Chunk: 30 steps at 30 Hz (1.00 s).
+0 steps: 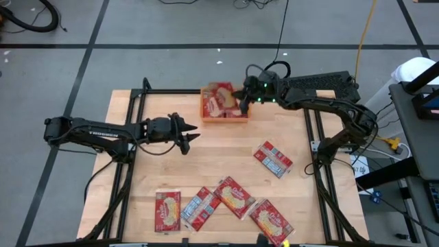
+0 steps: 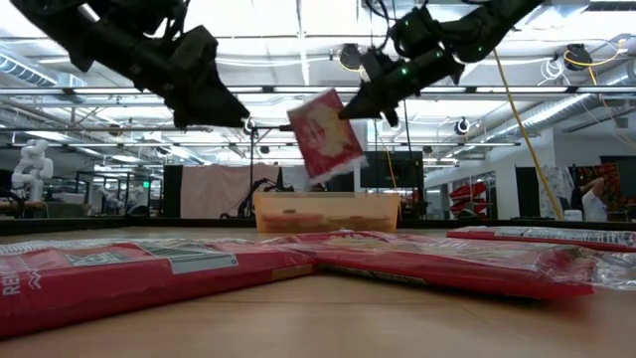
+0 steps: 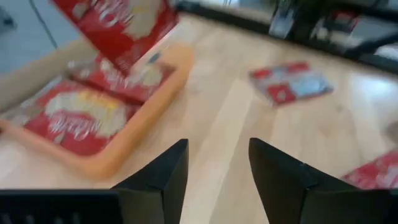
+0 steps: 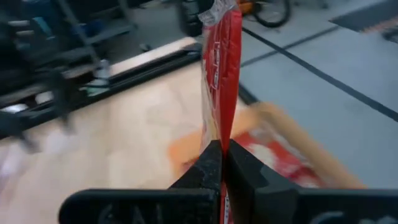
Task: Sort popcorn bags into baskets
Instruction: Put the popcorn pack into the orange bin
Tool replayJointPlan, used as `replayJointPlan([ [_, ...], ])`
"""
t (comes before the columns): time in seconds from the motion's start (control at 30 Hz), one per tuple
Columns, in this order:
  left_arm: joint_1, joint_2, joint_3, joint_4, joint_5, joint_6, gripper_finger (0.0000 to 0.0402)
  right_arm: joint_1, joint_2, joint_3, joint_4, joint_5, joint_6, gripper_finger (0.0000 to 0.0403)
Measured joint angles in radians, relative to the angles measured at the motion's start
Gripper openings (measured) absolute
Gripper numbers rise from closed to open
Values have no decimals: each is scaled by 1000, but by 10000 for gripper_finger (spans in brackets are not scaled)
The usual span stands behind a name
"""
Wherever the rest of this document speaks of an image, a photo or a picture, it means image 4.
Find black striped floor mat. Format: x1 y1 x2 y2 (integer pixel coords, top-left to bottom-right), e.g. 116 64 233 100
329 0 398 35

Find red Orville popcorn bag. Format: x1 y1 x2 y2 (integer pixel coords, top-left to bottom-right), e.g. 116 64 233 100
198 0 243 224
233 130 327 189

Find orange shop vacuum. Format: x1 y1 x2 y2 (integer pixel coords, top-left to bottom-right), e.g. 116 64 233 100
238 0 259 15

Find dark equipment cart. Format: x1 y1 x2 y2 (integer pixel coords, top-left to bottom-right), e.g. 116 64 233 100
180 0 216 37

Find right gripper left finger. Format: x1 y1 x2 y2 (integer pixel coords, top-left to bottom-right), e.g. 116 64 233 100
58 139 223 224

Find orange plastic basket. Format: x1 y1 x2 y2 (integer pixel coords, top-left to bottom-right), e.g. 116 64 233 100
167 101 368 190

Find black aluminium table frame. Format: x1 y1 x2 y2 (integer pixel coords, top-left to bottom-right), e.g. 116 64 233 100
0 42 261 141

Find small black floor box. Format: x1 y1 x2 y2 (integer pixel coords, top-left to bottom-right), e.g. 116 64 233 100
382 27 398 44

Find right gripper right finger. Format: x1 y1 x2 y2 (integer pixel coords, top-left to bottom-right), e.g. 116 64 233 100
224 139 398 224

